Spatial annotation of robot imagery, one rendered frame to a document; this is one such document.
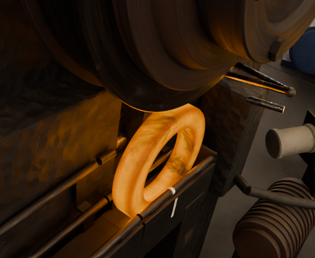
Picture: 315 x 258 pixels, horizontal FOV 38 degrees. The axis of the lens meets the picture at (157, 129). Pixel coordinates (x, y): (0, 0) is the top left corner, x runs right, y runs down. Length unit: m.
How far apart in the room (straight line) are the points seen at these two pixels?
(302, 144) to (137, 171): 0.44
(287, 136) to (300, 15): 0.43
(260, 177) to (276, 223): 0.97
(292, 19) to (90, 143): 0.30
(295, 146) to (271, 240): 0.19
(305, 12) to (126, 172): 0.29
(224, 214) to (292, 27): 1.26
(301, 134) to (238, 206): 0.86
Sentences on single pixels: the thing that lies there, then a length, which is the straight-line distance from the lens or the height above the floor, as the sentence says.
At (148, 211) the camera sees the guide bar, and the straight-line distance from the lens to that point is 0.66.
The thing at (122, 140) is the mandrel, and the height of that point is 0.75.
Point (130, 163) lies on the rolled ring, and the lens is 0.60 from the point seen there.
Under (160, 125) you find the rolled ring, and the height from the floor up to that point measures 0.84.
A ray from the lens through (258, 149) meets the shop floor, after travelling 2.08.
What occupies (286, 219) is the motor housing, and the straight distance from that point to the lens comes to 0.99.
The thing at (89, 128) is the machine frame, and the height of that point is 0.82.
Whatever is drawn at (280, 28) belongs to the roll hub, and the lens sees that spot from 0.50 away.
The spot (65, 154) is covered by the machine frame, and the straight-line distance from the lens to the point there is 0.60.
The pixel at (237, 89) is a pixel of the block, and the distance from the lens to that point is 0.81.
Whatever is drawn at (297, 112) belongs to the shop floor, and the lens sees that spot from 2.45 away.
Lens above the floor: 1.18
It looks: 36 degrees down
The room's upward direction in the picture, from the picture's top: 11 degrees clockwise
